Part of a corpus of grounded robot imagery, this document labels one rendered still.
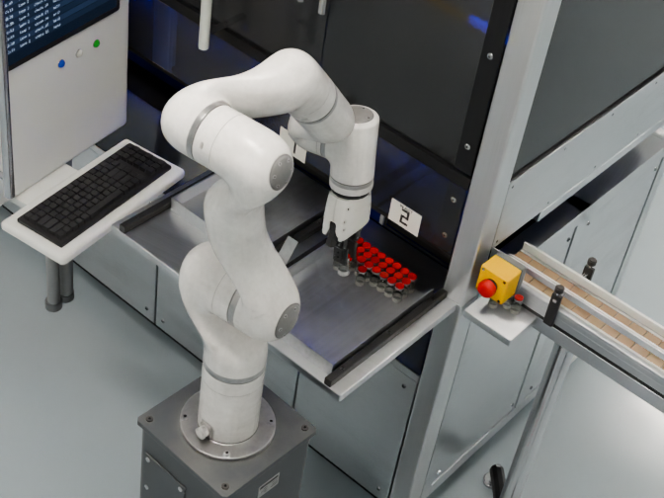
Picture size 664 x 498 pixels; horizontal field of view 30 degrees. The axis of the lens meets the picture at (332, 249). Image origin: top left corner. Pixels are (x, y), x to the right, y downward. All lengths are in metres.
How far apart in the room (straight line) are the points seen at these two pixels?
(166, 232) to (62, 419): 0.94
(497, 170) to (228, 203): 0.76
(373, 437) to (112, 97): 1.10
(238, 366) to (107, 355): 1.53
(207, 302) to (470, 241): 0.70
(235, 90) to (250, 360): 0.57
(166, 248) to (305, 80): 0.95
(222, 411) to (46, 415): 1.32
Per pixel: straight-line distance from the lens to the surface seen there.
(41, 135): 3.03
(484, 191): 2.58
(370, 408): 3.19
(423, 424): 3.09
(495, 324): 2.77
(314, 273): 2.79
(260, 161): 1.85
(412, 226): 2.76
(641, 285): 4.39
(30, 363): 3.77
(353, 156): 2.29
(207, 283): 2.19
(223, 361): 2.28
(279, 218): 2.91
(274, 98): 1.94
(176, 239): 2.84
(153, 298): 3.68
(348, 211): 2.36
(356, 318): 2.70
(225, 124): 1.88
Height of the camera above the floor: 2.77
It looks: 41 degrees down
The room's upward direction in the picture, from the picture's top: 10 degrees clockwise
